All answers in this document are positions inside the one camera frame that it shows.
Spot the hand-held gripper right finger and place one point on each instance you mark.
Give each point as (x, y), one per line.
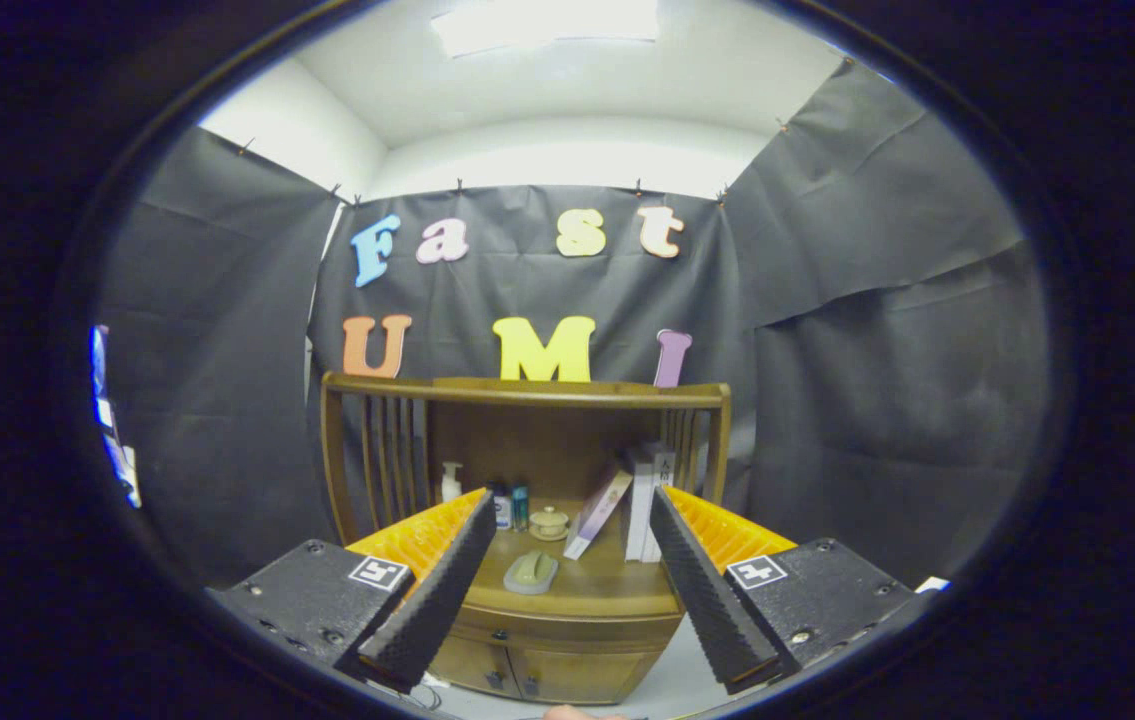
(712, 600)

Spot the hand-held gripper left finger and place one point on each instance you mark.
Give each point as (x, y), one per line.
(437, 600)

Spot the curved wooden drawer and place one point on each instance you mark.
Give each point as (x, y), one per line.
(577, 630)

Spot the wooden cabinet door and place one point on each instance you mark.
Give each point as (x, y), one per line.
(587, 678)
(472, 665)

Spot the wooden countertop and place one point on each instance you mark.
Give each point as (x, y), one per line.
(597, 580)

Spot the wooden cabinet with slatted shelf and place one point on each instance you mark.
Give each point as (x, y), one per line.
(547, 440)

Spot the white lotion bottle blue cap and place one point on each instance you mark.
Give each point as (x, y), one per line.
(502, 512)

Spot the white pump bottle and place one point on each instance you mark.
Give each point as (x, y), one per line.
(451, 485)

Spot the plain white book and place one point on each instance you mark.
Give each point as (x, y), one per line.
(639, 510)

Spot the teal slim bottle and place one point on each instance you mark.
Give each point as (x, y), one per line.
(520, 508)

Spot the beige lidded teacup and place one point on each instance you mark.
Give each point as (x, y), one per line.
(549, 524)

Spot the purple white book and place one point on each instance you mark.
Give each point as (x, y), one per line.
(597, 515)

